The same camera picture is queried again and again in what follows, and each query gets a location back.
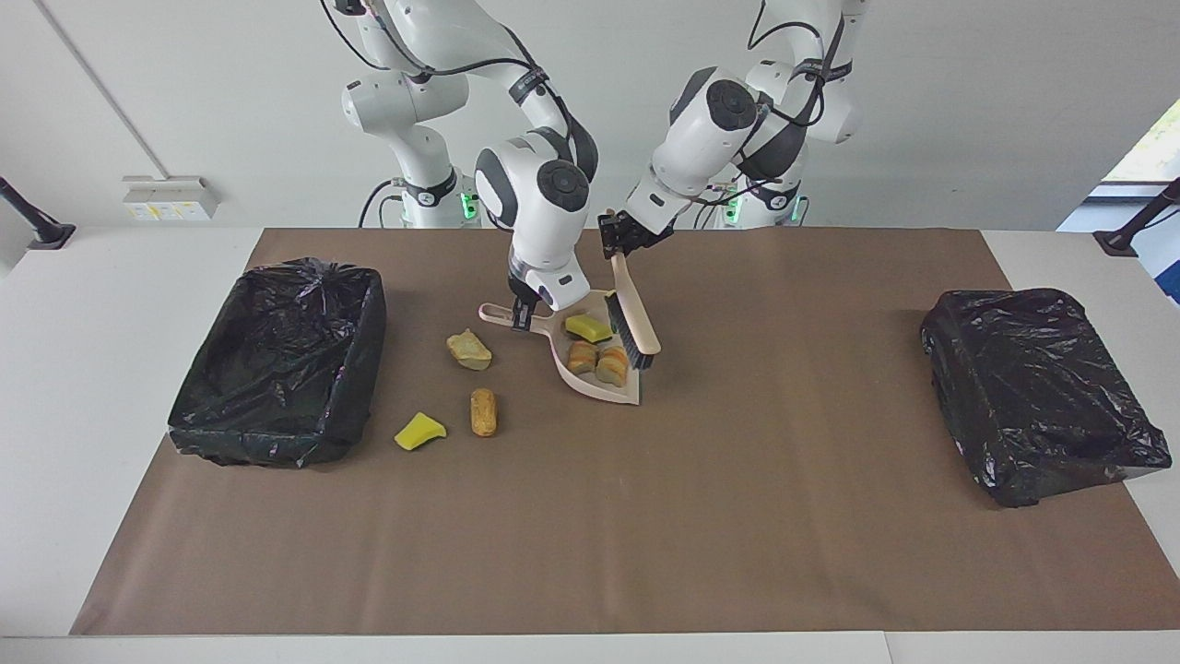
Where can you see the yellow sponge wedge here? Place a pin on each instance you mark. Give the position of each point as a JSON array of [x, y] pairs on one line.
[[419, 432]]

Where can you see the orange striped bread piece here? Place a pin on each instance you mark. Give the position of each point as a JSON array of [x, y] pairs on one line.
[[612, 365]]

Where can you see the brown peanut shaped bread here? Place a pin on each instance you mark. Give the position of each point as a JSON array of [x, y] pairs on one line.
[[483, 412]]

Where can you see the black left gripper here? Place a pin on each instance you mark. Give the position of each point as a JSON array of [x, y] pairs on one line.
[[650, 232]]

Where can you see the brown paper table mat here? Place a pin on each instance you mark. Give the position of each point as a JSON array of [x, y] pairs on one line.
[[590, 572]]

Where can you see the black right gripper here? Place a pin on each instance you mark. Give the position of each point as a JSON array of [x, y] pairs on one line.
[[523, 288]]

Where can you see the black bag lined bin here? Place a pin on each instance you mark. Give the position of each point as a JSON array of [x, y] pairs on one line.
[[1032, 387], [277, 387]]

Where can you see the pale yellow chunk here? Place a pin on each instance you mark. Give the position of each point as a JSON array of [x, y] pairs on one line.
[[470, 351], [583, 357]]

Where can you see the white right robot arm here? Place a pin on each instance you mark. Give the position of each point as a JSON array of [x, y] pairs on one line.
[[535, 221]]

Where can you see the green and yellow sponge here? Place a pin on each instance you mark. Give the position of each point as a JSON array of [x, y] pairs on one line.
[[586, 327]]

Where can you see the window with dark frame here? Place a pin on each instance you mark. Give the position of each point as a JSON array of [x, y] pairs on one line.
[[1157, 148]]

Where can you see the black camera stand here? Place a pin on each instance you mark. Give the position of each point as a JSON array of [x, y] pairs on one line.
[[1120, 242], [41, 231]]

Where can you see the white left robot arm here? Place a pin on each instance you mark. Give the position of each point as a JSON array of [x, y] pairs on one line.
[[696, 138]]

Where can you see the white wall socket box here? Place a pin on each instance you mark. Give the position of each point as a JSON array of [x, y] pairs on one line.
[[171, 198]]

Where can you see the pink plastic dustpan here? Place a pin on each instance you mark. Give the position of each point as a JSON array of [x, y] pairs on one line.
[[608, 392]]

